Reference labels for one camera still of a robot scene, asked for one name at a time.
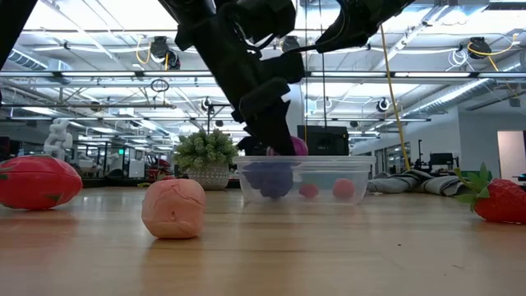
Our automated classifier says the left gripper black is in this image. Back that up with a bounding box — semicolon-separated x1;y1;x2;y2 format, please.
191;22;298;156

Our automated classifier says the purple spiky toy ball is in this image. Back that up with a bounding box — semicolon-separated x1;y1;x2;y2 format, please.
265;135;310;157

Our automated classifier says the purple toy grape bunch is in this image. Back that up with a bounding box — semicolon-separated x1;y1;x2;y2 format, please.
241;161;295;200

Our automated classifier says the pink toy fruit ball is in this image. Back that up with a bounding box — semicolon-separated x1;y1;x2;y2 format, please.
141;177;207;240
331;177;357;201

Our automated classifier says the large red toy fruit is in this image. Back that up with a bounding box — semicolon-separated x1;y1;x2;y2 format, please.
0;154;84;211

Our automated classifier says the clear plastic tupperware container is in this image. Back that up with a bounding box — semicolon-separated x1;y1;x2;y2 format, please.
233;155;376;206

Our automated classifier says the green potted artificial plant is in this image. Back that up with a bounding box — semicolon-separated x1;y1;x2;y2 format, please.
172;128;240;192

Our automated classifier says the grey-blue cloth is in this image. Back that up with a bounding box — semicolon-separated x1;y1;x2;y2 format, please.
367;169;472;197

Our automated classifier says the black background monitor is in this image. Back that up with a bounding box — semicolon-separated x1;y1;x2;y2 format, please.
429;152;455;168

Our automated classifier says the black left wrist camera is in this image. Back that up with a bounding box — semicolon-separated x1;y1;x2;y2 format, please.
238;52;307;123

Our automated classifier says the thin hanging cable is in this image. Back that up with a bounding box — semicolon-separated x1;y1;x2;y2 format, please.
302;0;309;143

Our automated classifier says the black hanging cable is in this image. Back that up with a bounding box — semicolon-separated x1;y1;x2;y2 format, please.
318;0;329;128

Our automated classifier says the black background rig frame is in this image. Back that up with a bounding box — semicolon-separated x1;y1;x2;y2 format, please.
206;103;239;135

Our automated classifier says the yellow hanging cable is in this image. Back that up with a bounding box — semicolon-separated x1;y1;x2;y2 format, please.
378;24;412;172

